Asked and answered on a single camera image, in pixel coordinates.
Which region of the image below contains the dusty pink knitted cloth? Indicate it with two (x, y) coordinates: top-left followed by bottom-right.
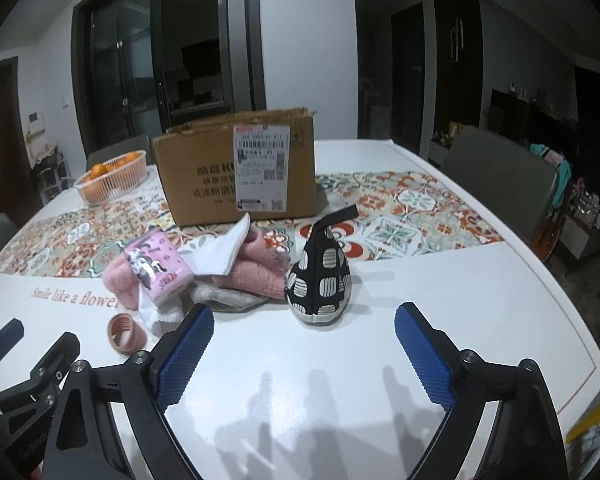
(212, 226), (290, 301)

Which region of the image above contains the black white patterned pouch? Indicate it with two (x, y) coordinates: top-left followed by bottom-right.
(285, 205), (358, 325)

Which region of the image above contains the grey chair behind basket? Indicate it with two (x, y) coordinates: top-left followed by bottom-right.
(86, 136), (155, 170)

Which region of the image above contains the brown cardboard box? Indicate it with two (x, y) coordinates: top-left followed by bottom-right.
(152, 108), (317, 226)

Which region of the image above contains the white plastic fruit basket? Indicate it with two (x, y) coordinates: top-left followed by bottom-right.
(74, 150), (147, 206)

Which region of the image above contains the colourful patterned table runner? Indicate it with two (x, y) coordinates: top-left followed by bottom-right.
(0, 171), (501, 278)

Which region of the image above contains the orange fruit in basket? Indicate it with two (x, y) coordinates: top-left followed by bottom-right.
(90, 162), (109, 179)

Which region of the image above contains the pink cartoon tissue pack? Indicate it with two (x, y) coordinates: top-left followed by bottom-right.
(124, 228), (194, 306)

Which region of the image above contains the pink hair band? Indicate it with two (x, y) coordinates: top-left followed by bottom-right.
(107, 313), (147, 356)

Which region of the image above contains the grey chair right side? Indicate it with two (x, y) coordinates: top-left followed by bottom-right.
(441, 126), (558, 244)

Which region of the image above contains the white towel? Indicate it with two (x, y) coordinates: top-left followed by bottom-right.
(178, 214), (251, 276)

